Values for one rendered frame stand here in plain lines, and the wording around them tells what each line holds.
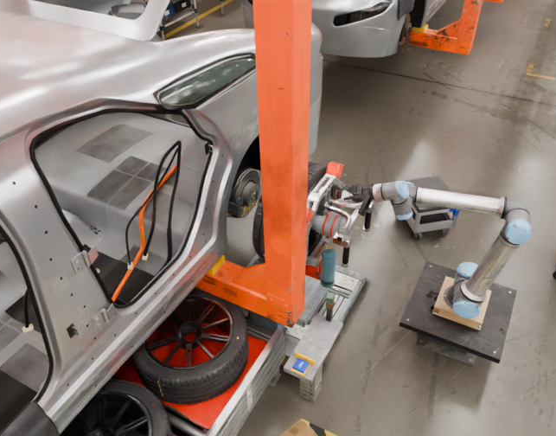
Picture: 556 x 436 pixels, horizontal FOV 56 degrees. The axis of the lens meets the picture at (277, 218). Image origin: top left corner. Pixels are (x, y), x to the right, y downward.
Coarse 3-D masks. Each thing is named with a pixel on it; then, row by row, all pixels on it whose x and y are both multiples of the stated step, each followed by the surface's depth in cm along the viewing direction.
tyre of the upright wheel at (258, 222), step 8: (312, 168) 296; (320, 168) 298; (312, 176) 290; (320, 176) 301; (312, 184) 293; (256, 208) 291; (256, 216) 291; (256, 224) 292; (256, 232) 293; (256, 240) 297; (264, 240) 294; (256, 248) 302; (264, 248) 298; (312, 248) 329; (264, 256) 306
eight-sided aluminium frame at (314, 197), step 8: (328, 176) 298; (336, 176) 301; (320, 184) 292; (328, 184) 292; (336, 184) 305; (312, 192) 287; (320, 192) 287; (336, 192) 325; (312, 200) 285; (320, 200) 286; (312, 208) 284; (312, 216) 284; (320, 240) 330; (328, 240) 330; (320, 248) 330; (328, 248) 330; (312, 256) 320; (320, 256) 320; (312, 264) 310
